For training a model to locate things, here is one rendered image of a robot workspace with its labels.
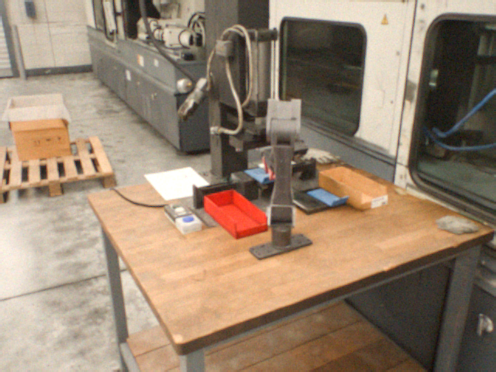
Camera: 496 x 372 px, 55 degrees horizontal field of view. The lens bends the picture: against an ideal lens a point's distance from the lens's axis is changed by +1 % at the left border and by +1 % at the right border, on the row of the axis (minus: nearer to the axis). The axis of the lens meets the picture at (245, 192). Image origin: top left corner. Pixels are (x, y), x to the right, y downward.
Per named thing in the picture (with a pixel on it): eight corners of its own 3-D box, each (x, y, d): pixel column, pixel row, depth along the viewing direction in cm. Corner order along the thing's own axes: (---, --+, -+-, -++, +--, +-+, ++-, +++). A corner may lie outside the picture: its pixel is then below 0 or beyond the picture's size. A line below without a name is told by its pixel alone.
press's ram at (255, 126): (243, 160, 171) (242, 76, 159) (212, 141, 192) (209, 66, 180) (285, 151, 179) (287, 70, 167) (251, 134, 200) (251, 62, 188)
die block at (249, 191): (244, 202, 179) (243, 184, 176) (232, 193, 187) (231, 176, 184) (288, 191, 188) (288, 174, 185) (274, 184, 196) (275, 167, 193)
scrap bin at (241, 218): (235, 239, 153) (235, 223, 151) (204, 211, 173) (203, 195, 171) (268, 231, 158) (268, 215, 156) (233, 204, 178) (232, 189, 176)
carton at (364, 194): (359, 213, 172) (362, 193, 169) (318, 190, 192) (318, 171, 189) (387, 205, 177) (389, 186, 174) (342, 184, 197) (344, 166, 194)
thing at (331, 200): (333, 208, 170) (334, 200, 168) (306, 193, 182) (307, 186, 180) (348, 203, 173) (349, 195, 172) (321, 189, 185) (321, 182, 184)
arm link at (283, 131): (271, 212, 150) (272, 115, 133) (292, 213, 149) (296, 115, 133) (270, 224, 145) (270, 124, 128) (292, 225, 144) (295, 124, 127)
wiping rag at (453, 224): (425, 226, 163) (458, 238, 152) (425, 218, 162) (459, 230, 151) (452, 217, 169) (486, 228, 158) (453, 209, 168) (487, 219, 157)
